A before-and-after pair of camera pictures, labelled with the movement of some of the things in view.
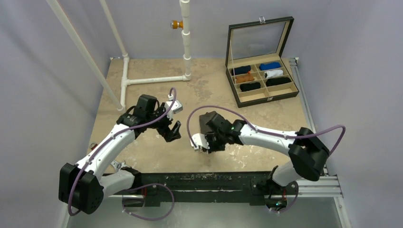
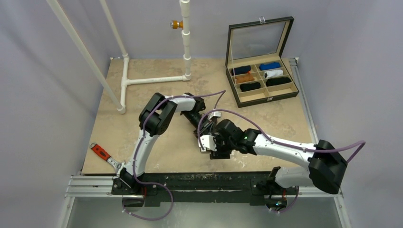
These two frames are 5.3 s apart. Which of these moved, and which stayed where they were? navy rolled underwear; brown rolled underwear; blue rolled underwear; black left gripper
Moved: black left gripper
Stayed: brown rolled underwear; blue rolled underwear; navy rolled underwear
